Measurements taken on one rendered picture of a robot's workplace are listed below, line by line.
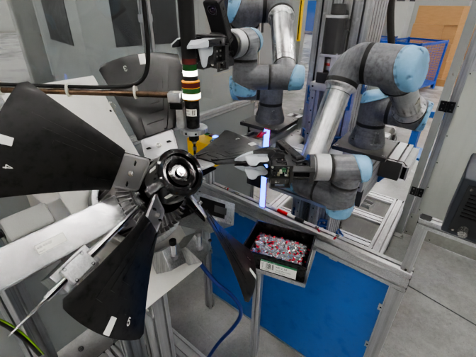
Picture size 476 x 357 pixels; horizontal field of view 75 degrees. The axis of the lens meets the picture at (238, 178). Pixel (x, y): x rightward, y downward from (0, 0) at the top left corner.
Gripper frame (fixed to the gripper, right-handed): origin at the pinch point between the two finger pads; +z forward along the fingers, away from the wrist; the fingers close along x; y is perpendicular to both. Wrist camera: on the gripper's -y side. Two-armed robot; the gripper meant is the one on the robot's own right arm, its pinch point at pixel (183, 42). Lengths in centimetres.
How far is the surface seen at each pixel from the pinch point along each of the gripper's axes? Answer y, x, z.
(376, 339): 97, -58, -26
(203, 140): 42, 23, -40
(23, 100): 8.7, 16.9, 27.0
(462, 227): 40, -66, -22
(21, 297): 90, 63, 26
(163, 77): 9.7, 11.8, -6.3
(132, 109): 16.7, 16.0, 2.3
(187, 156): 24.7, -2.6, 4.5
